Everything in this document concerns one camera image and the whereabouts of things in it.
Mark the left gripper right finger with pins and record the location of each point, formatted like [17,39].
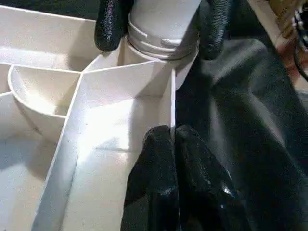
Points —
[207,192]

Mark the black mat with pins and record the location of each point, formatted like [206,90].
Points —
[240,120]

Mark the white plastic table top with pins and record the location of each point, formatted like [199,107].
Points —
[48,48]

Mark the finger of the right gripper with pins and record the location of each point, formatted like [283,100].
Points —
[213,29]
[108,24]

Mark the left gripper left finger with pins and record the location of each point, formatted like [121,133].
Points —
[154,185]

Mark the white plastic table leg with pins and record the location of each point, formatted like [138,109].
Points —
[158,24]

